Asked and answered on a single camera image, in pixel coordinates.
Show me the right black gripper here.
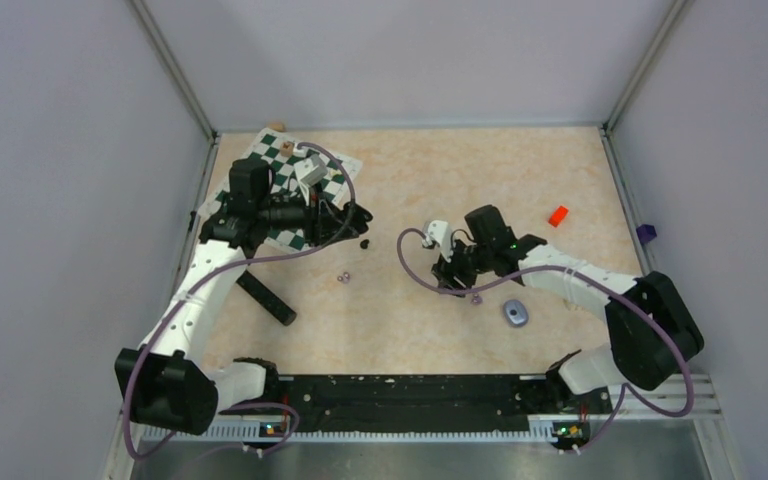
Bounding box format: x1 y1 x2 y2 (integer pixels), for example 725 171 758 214
432 235 493 298

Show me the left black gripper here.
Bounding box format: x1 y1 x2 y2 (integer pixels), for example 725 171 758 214
258 180 359 247

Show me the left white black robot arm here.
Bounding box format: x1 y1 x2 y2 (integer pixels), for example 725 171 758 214
114 156 373 435

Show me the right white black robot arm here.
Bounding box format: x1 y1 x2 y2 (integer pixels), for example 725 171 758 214
423 205 704 412

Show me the grey purple charging case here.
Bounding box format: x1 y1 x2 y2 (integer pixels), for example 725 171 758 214
503 299 529 328

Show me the green white chessboard mat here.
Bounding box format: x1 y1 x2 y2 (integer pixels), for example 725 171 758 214
197 128 363 253

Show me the wooden chess piece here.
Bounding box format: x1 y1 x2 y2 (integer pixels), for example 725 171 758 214
280 142 294 157

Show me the black cuboid bar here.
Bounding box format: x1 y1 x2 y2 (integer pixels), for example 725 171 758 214
236 270 297 326

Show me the green white toy brick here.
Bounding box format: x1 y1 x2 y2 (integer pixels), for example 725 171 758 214
563 300 580 311

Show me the red block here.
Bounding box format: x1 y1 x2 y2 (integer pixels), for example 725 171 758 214
548 205 569 228

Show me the purple object at edge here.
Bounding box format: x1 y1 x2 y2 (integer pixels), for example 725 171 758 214
635 224 658 245

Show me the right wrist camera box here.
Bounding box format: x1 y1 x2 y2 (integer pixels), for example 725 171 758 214
422 220 453 263

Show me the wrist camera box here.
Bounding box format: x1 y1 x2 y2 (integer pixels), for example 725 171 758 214
422 220 453 263
294 154 329 188

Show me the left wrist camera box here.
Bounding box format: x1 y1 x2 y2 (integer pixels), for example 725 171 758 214
294 154 329 188

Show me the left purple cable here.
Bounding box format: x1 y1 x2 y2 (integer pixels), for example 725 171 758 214
121 141 359 461

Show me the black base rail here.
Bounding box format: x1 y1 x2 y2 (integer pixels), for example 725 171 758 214
264 374 613 434

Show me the white perforated cable duct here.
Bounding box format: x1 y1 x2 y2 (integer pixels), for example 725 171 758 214
173 419 557 443

